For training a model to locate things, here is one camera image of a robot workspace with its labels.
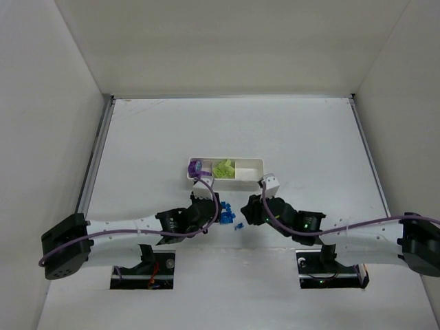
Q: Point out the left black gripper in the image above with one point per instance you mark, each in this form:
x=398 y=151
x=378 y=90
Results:
x=213 y=207

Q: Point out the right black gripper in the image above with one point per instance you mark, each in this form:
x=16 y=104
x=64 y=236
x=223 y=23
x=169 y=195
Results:
x=252 y=210

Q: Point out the lime lego plate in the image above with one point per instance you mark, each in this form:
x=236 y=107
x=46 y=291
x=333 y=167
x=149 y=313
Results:
x=230 y=168

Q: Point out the purple round lego piece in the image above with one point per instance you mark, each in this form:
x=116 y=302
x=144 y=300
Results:
x=194 y=168

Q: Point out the lime green lego brick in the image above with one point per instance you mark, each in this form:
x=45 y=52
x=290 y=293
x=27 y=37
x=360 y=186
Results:
x=220 y=172

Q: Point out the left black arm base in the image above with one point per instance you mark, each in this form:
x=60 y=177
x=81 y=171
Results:
x=154 y=271

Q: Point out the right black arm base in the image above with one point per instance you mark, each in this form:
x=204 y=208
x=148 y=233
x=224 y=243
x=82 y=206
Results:
x=318 y=269

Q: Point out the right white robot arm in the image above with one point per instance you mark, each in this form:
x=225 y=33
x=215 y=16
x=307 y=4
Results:
x=410 y=240

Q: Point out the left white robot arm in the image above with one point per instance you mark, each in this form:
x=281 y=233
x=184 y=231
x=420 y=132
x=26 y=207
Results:
x=76 y=243

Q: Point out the blue arch lego piece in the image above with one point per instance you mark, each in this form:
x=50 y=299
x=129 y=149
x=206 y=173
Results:
x=227 y=218

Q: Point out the small blue lego pieces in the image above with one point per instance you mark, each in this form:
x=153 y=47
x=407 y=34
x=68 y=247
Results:
x=226 y=206

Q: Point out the white three-compartment tray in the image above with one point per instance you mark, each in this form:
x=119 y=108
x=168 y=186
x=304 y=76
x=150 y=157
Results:
x=248 y=171

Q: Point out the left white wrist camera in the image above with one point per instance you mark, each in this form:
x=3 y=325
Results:
x=202 y=189

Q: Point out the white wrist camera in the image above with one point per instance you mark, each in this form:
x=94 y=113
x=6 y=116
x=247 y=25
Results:
x=202 y=189
x=271 y=184

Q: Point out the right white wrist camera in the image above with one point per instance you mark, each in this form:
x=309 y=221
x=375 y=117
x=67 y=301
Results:
x=271 y=184

